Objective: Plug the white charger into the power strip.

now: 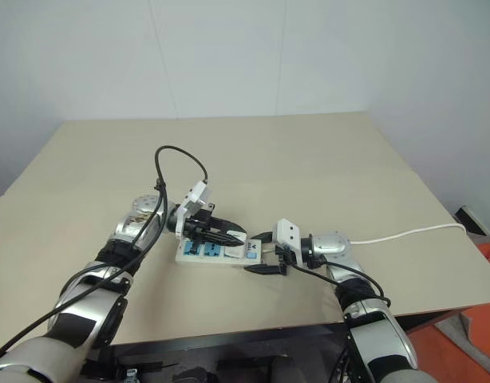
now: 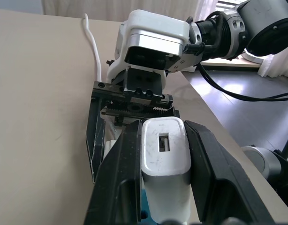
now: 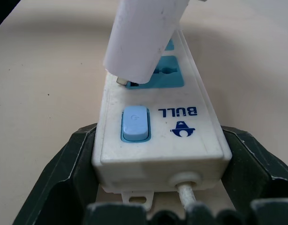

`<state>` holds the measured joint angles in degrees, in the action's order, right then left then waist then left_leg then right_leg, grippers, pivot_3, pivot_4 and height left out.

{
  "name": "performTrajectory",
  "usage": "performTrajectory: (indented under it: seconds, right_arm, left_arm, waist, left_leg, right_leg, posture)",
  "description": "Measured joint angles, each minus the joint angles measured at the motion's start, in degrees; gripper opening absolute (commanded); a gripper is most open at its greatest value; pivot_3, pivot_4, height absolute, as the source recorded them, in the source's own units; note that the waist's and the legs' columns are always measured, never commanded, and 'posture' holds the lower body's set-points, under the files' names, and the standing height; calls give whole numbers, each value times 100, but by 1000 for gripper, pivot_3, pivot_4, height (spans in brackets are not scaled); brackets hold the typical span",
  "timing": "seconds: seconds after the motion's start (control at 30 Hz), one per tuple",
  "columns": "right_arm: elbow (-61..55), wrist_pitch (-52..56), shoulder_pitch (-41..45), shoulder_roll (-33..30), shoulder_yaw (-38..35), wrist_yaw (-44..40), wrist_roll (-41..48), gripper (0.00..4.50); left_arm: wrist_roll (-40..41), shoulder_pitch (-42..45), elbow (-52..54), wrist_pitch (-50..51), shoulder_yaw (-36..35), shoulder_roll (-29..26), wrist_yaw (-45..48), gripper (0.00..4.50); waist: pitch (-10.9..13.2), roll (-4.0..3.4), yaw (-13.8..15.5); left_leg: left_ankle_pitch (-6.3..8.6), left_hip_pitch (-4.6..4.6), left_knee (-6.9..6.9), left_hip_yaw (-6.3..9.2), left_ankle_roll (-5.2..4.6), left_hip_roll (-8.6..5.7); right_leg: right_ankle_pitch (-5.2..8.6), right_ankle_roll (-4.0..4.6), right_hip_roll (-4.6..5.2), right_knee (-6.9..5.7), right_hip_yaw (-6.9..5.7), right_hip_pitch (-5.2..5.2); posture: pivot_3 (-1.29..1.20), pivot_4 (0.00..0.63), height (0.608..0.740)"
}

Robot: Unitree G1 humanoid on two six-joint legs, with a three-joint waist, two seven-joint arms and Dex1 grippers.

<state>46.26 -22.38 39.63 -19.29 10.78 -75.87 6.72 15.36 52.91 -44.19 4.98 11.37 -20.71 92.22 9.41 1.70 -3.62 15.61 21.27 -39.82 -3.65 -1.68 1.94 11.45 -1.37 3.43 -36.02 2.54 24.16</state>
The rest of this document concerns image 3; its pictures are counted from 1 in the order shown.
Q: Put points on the white power strip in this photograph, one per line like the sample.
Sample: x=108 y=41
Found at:
x=172 y=131

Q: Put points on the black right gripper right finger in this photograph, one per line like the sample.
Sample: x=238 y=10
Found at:
x=256 y=168

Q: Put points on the white charger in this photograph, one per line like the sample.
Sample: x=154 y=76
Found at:
x=139 y=37

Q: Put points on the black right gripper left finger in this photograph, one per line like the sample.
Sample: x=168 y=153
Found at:
x=52 y=178

